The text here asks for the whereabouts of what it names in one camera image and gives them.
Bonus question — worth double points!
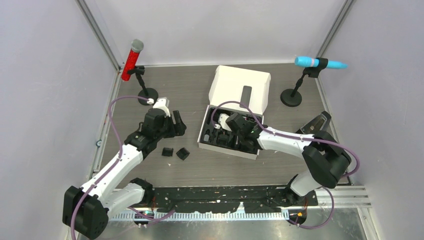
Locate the black comb guard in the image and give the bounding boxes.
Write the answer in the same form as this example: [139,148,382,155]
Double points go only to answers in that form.
[176,147,190,161]
[161,147,174,157]

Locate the white hair clipper box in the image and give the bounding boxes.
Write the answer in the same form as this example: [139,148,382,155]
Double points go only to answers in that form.
[197,65,271,160]

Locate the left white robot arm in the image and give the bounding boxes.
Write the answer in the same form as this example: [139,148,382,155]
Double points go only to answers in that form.
[62,108,187,240]

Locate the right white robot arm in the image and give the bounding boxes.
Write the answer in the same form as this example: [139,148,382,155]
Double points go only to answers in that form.
[225,113,352,205]

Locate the left black microphone stand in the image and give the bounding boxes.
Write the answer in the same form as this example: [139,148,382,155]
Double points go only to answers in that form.
[127,66,159,106]

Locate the black microphone stand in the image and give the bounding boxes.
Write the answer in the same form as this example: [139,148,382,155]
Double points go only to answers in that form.
[280,67,325,107]
[127,66,159,106]

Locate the right black microphone stand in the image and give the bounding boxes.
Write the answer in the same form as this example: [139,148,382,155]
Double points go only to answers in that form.
[280,67,325,107]

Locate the black clear-window charger stand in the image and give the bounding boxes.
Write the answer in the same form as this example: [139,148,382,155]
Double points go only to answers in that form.
[295,111,332,135]

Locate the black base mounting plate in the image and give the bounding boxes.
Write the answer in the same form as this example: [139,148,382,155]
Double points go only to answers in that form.
[120,185,319,215]

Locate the red glitter microphone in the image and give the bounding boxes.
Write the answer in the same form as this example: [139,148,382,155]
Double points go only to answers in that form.
[121,39,144,82]

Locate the blue microphone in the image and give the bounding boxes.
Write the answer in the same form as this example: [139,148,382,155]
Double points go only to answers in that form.
[294,56,348,69]

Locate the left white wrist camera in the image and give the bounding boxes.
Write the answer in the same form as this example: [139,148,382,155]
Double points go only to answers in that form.
[146,97,171,117]

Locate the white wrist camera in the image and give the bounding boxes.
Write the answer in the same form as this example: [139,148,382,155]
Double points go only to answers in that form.
[214,113,232,132]
[146,97,171,117]

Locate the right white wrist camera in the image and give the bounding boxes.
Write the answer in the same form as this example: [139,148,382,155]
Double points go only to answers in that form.
[214,113,232,132]

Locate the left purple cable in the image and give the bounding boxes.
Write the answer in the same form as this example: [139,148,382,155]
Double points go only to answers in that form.
[69,95,178,240]

